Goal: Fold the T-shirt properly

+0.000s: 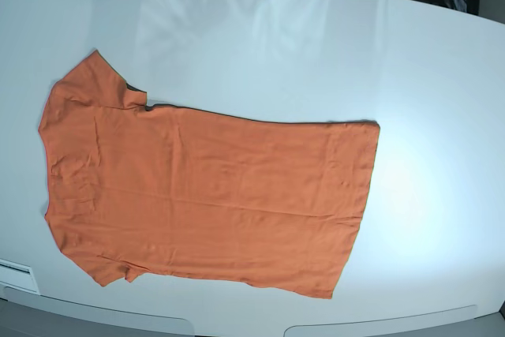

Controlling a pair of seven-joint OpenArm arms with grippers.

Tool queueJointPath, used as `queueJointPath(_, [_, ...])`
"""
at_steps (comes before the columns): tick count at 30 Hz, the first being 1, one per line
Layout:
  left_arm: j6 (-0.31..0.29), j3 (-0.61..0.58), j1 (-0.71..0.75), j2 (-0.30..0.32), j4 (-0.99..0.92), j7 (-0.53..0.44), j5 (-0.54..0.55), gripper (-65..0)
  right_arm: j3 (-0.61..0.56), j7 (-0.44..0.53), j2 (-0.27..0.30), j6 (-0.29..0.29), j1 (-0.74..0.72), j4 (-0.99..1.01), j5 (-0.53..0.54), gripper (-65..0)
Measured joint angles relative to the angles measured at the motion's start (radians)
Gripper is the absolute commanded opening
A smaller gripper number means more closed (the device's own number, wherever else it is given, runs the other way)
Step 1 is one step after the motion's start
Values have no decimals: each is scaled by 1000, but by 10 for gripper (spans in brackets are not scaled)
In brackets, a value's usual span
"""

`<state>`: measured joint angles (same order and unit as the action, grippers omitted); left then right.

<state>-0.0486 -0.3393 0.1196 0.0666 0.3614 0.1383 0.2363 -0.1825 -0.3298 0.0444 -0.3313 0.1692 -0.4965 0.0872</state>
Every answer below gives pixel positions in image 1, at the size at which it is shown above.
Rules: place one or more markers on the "orange T-shirt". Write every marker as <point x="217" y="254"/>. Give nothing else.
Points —
<point x="167" y="190"/>

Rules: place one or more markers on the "white label plate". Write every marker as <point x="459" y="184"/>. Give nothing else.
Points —
<point x="18" y="276"/>

